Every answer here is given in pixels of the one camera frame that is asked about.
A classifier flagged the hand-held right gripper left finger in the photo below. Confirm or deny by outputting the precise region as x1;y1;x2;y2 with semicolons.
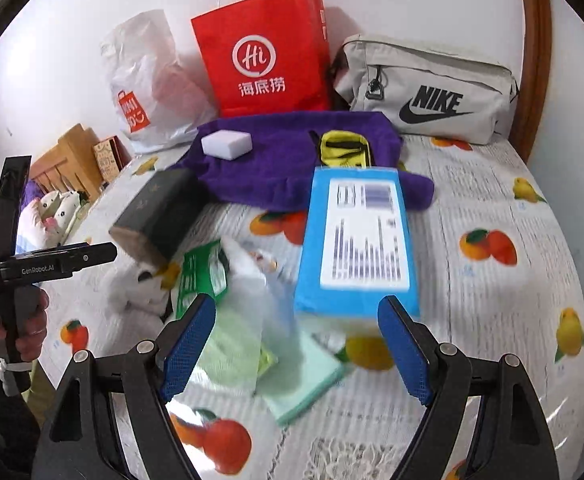
32;292;217;480

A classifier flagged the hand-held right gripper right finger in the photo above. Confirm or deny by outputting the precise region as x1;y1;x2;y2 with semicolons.
377;295;560;480

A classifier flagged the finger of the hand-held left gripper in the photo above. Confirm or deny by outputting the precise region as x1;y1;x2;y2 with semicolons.
0;156;31;266

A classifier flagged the green wet wipes packet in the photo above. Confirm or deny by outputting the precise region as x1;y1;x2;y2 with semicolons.
173;240;231;322

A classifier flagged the white fluffy cloth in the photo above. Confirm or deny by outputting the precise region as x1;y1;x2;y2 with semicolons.
106;259;173;318

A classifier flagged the clear plastic bag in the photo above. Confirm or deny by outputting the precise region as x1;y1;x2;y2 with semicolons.
219;235;303;397

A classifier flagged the blue tissue packet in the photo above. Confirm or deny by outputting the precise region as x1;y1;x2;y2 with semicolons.
293;165;421;325

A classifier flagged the white plush toy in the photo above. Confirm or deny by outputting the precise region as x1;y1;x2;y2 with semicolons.
16;190;83;253

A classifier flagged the fruit print bed sheet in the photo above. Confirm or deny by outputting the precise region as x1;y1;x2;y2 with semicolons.
19;132;584;480

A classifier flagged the light green cloth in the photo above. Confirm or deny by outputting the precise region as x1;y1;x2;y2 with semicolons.
261;329;349;427

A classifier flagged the brown printed box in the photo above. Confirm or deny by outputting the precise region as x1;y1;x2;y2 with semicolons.
92;135;123;182

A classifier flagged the dark green book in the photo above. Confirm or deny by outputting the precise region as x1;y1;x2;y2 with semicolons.
108;167;209;267

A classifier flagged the white plastic bag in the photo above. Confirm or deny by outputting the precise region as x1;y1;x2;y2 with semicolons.
100;9;219;155

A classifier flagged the purple fleece cloth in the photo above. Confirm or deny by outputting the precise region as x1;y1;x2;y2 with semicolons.
168;110;435;214

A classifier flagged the white sponge block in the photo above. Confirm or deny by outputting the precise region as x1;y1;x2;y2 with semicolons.
201;129;251;162

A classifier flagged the yellow black pouch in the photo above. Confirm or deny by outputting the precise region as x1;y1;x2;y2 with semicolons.
316;130;375;170

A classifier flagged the grey waist bag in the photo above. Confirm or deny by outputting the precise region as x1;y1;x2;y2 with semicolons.
331;34;521;147

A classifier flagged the red paper bag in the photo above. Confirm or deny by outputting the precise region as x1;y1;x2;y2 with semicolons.
191;0;333;119

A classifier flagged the wooden headboard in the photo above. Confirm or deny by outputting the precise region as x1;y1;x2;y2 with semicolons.
508;0;554;163

